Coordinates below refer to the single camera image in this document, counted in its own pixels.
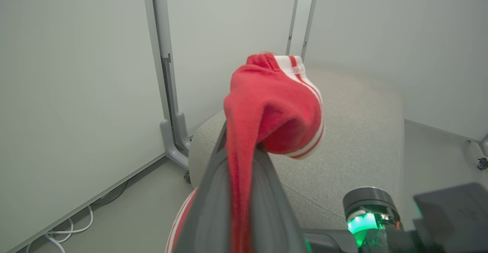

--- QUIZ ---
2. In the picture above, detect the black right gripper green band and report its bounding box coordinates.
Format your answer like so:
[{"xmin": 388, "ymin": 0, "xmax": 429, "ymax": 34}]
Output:
[{"xmin": 301, "ymin": 186, "xmax": 401, "ymax": 253}]

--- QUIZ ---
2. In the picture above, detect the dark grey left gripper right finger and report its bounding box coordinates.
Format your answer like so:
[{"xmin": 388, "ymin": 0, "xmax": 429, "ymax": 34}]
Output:
[{"xmin": 249, "ymin": 142, "xmax": 310, "ymax": 253}]

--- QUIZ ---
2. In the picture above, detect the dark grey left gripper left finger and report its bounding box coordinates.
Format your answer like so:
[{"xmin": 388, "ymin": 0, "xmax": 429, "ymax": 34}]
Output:
[{"xmin": 173, "ymin": 122, "xmax": 234, "ymax": 253}]

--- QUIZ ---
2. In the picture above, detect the red garment with white stripes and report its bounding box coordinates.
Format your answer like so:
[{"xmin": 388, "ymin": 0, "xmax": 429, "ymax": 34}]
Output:
[{"xmin": 165, "ymin": 52, "xmax": 325, "ymax": 253}]

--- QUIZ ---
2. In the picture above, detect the thin black floor cable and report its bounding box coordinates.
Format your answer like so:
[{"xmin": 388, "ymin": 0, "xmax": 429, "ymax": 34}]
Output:
[{"xmin": 91, "ymin": 181, "xmax": 128, "ymax": 208}]

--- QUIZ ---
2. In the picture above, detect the white floor cable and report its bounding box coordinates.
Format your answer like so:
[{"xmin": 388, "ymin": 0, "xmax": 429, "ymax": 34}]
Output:
[{"xmin": 25, "ymin": 205, "xmax": 94, "ymax": 253}]

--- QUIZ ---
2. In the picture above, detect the wide grey metal partition post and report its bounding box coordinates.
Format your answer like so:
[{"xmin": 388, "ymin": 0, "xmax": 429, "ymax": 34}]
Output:
[{"xmin": 141, "ymin": 0, "xmax": 191, "ymax": 170}]

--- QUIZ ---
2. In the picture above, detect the thin grey metal partition post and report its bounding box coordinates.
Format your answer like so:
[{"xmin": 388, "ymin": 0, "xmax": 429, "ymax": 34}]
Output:
[
  {"xmin": 286, "ymin": 0, "xmax": 302, "ymax": 55},
  {"xmin": 301, "ymin": 0, "xmax": 321, "ymax": 60}
]

